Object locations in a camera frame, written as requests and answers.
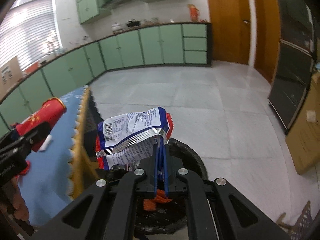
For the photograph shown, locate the red plastic bag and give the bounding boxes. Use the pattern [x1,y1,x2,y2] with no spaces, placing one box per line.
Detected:
[15,160,32,178]

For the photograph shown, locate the wicker chair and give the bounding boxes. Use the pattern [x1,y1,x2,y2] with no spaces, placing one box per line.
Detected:
[276,200,316,240]

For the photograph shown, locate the green wall cabinet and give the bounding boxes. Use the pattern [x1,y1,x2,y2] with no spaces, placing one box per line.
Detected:
[75,0,112,25]

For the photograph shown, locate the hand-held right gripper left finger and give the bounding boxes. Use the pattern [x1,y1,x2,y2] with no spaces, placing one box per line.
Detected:
[49,145,159,240]

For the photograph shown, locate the range hood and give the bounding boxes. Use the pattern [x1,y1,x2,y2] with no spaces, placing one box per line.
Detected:
[101,0,139,9]

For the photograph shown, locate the black glass cabinet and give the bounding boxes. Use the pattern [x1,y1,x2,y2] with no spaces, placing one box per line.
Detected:
[267,0,316,137]

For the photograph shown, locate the brown wooden door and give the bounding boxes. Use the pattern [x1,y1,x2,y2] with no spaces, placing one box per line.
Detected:
[251,0,281,83]
[204,0,251,66]

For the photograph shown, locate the brown cardboard board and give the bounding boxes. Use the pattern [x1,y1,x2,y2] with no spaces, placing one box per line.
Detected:
[0,56,22,96]

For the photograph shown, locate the red thermos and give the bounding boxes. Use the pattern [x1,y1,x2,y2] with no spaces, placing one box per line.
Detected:
[188,4,201,22]

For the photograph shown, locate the blue white snack packet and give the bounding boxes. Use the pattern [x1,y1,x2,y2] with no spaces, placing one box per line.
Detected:
[95,107,174,172]

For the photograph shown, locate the window blind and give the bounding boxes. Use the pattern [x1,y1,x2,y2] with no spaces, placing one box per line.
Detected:
[0,0,63,73]

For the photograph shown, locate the black trash bin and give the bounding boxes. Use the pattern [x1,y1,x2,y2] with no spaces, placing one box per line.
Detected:
[85,137,208,236]

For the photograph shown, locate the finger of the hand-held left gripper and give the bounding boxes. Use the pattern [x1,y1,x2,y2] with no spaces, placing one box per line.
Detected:
[0,122,52,156]

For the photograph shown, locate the wooden table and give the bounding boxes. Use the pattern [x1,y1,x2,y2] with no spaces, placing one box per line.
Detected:
[71,88,102,199]

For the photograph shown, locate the large cardboard box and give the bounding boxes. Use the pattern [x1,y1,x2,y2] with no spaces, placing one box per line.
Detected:
[285,72,320,175]

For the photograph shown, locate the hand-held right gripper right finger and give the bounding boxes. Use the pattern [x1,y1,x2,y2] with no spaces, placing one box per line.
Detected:
[160,146,292,240]

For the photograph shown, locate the person's left hand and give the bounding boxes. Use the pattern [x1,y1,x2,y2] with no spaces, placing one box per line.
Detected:
[10,193,30,222]

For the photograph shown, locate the orange snack wrapper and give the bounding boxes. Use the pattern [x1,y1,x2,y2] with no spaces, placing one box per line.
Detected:
[143,189,173,212]

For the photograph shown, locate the red paper cup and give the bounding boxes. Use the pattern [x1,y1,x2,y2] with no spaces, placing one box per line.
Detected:
[15,97,67,152]

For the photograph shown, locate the red plastic basin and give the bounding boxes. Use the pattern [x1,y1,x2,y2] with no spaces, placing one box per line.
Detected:
[25,62,41,73]

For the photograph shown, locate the blue printed tablecloth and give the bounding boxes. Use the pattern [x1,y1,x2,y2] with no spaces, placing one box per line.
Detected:
[14,86,91,232]

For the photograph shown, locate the blue white paper cup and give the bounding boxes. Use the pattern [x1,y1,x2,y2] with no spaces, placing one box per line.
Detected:
[39,134,53,152]

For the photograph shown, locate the green base cabinets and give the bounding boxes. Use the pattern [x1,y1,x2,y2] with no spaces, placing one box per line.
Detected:
[0,22,212,140]

